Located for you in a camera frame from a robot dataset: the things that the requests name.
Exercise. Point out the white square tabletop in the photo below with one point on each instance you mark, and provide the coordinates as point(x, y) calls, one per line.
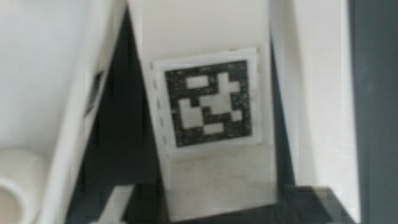
point(58, 44)

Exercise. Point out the white leg right front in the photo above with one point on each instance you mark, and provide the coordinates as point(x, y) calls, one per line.
point(204, 44)

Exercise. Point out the white U-shaped fence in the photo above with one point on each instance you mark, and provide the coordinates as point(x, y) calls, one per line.
point(310, 31)

